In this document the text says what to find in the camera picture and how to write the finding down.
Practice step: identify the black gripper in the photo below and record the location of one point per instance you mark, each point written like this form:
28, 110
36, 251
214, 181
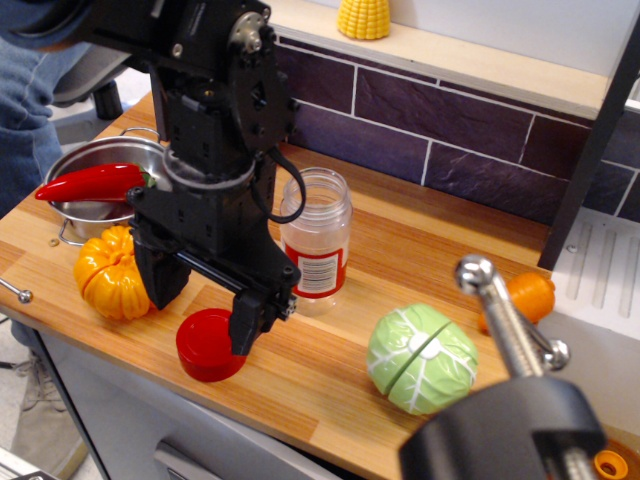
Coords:
221, 231

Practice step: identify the red plastic jar cap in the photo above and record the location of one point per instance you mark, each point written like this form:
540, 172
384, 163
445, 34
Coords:
204, 346

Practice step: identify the clear plastic jar red label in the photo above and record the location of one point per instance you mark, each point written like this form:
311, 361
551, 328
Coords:
317, 241

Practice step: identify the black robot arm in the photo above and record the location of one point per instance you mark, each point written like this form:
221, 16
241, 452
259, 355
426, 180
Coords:
223, 108

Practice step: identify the orange plastic clamp cap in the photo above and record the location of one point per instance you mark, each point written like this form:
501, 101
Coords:
610, 465

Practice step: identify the orange toy pumpkin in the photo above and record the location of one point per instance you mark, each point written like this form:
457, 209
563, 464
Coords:
108, 278

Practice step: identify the red toy chili pepper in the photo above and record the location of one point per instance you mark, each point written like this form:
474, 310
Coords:
101, 183

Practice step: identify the stainless steel pot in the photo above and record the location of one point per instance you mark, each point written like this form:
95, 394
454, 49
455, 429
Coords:
83, 220

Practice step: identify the small metal knob rod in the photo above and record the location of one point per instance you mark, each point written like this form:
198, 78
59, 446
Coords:
24, 296

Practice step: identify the beige shoe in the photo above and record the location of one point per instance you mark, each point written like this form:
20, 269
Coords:
46, 435

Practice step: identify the green toy cabbage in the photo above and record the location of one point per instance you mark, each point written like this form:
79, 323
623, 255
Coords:
420, 360

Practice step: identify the grey office chair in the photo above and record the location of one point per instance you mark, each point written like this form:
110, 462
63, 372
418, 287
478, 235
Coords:
104, 80

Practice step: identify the person in blue jeans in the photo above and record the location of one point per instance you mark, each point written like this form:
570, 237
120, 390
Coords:
29, 143

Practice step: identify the yellow toy corn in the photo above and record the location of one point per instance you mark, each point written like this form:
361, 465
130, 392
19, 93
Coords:
364, 19

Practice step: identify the orange toy carrot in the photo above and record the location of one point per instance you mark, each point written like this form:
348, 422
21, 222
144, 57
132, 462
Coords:
533, 295

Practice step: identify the white sink drainboard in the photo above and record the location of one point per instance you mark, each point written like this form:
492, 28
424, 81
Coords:
596, 276

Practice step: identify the grey cabinet drawer handle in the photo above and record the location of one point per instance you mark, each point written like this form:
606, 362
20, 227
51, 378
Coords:
173, 464

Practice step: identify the dark grey shelf post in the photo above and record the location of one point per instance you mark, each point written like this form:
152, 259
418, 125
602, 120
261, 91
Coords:
620, 86

